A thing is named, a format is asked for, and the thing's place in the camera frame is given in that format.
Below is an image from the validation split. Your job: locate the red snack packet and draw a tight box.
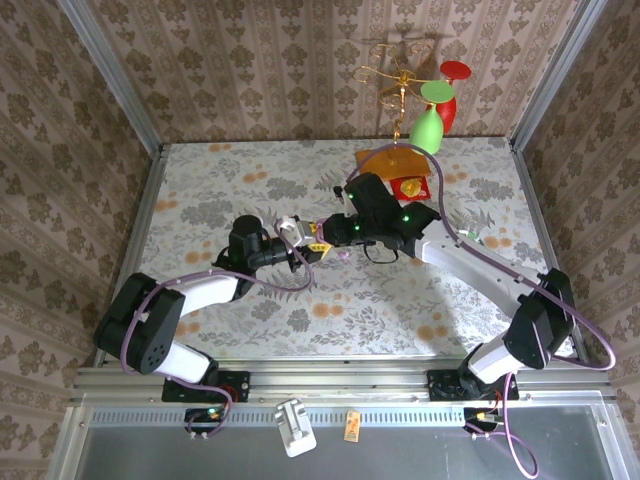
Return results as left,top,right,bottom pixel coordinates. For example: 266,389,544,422
389,175,432,202

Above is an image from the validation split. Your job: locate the green wine glass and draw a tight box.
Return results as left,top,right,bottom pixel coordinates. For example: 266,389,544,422
408,80,456,155

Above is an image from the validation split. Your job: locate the red wine glass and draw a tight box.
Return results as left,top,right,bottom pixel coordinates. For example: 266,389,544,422
424,59,473,137

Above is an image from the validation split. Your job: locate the small black controller board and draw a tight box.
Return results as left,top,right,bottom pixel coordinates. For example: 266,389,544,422
463,407,504,435
184,407,229,435

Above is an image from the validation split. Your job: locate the small orange tag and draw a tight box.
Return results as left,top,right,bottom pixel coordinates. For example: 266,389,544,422
343,409,362,444

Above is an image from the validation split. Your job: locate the grey metal lower panel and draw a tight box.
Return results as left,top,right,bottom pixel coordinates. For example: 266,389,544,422
47,404,634,480

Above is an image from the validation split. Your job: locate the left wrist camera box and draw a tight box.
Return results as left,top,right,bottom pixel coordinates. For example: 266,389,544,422
275,214,312,247

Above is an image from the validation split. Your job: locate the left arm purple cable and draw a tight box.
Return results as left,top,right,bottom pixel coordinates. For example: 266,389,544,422
119,222,316,444

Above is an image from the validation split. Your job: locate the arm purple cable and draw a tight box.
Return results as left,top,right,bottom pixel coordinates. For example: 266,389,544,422
119,222,316,444
345,143,617,480

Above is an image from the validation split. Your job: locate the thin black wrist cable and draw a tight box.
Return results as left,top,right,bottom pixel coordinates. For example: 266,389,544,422
363,241,400,265

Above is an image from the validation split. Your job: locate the gold wire rack wooden base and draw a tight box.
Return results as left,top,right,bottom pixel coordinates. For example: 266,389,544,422
353,42,434,184

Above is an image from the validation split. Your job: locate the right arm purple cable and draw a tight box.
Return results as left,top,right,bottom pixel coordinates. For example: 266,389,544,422
345,143,617,480

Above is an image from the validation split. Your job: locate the aluminium side rail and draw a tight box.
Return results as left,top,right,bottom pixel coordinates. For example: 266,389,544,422
508,139,591,364
94,143,169,366

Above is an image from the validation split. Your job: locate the long aluminium base rail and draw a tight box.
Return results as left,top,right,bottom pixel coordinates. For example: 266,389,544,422
72,357,614,401

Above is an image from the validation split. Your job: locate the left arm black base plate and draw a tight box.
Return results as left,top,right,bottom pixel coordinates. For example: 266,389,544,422
161,369,251,404

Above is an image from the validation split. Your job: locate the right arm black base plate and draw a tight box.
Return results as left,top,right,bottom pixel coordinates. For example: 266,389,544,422
427,368,520,402

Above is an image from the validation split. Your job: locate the grey slotted cable duct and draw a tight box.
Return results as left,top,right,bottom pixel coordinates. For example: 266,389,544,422
87,407,469,430

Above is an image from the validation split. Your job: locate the white plastic bracket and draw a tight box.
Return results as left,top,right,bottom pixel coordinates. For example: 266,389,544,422
272,398,318,459

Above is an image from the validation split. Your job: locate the aluminium frame post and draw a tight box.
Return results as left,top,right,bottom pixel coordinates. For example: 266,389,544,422
57,0,164,151
509,0,609,149

